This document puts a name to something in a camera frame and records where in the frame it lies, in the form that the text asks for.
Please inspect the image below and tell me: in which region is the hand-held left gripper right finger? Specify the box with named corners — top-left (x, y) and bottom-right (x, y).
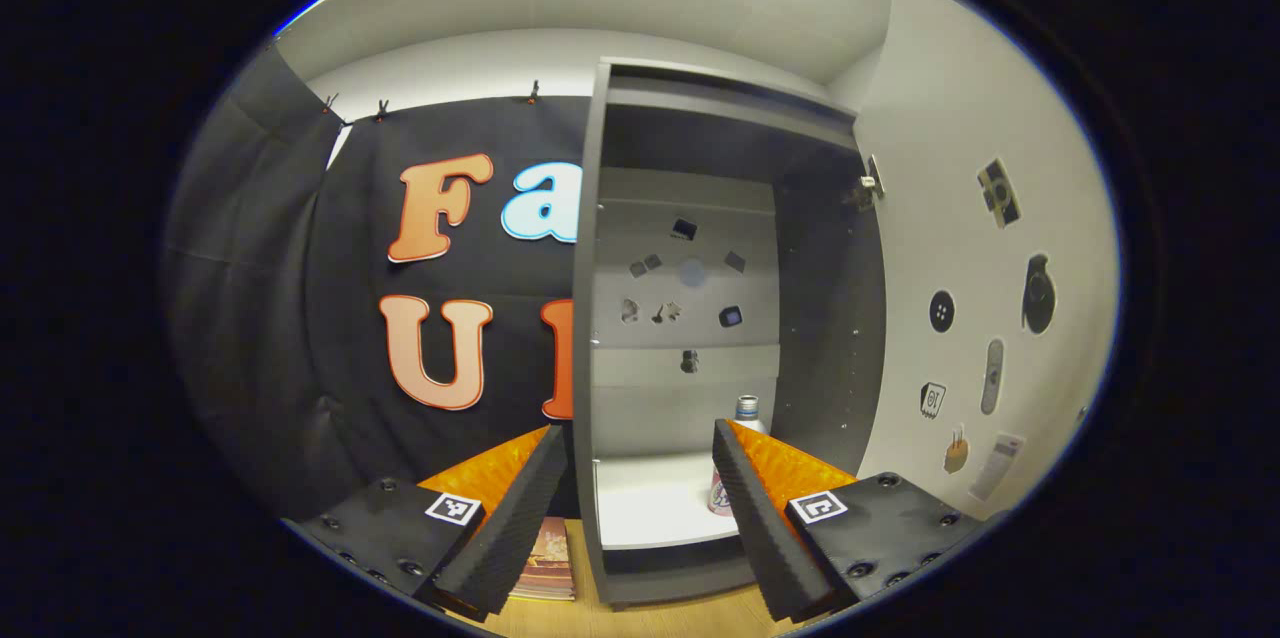
top-left (712, 418), bottom-right (1001, 624)

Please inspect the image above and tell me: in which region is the beige cabinet door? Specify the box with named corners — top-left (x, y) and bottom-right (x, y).
top-left (855, 0), bottom-right (1123, 524)

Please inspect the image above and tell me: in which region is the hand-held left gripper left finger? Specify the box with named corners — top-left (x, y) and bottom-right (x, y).
top-left (285, 423), bottom-right (569, 624)

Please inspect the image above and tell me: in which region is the dark grey cabinet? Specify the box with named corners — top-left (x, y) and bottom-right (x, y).
top-left (572, 58), bottom-right (889, 611)

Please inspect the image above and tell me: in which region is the silver capped bottle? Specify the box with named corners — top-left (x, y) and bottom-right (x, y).
top-left (708, 395), bottom-right (771, 517)

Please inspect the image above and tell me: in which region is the reddish brown book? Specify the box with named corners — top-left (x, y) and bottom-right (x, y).
top-left (508, 516), bottom-right (577, 603)

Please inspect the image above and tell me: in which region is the black backdrop cloth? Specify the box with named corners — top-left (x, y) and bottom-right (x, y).
top-left (165, 43), bottom-right (601, 524)

